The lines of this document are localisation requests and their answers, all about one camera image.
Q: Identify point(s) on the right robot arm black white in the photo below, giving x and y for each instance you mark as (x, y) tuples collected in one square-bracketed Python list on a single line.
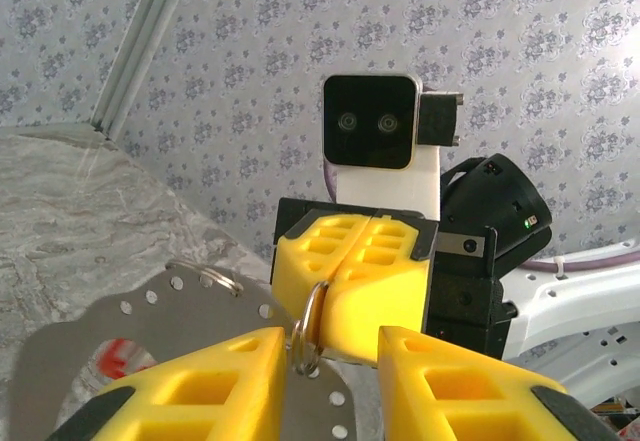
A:
[(575, 301)]

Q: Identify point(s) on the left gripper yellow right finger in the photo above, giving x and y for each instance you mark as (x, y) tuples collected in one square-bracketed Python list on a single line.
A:
[(450, 396)]

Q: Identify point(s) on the steel split keyring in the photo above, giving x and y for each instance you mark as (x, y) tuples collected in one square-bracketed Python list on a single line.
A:
[(225, 278), (299, 346)]

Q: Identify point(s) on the aluminium frame post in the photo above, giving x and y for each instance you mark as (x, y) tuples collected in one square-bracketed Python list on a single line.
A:
[(140, 41)]

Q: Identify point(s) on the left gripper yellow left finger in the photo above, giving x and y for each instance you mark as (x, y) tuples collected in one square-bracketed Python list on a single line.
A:
[(200, 391)]

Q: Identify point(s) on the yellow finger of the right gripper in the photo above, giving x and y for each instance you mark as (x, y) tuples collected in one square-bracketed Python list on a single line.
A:
[(295, 271), (385, 301)]

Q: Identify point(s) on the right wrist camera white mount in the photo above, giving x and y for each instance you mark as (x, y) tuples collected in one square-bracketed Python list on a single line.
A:
[(370, 121)]

